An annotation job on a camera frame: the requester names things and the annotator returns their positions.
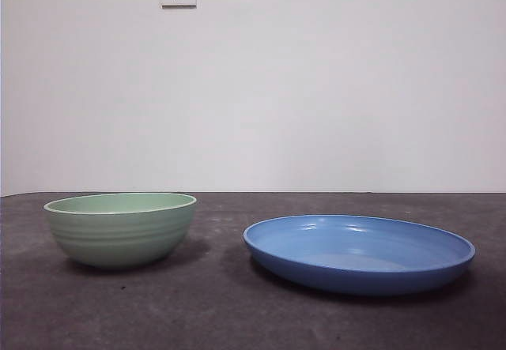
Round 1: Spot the green ribbed bowl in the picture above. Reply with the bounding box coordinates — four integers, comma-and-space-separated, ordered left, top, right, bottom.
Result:
43, 192, 198, 270

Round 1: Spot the blue plate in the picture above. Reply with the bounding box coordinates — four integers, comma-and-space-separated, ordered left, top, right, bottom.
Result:
242, 214, 476, 296

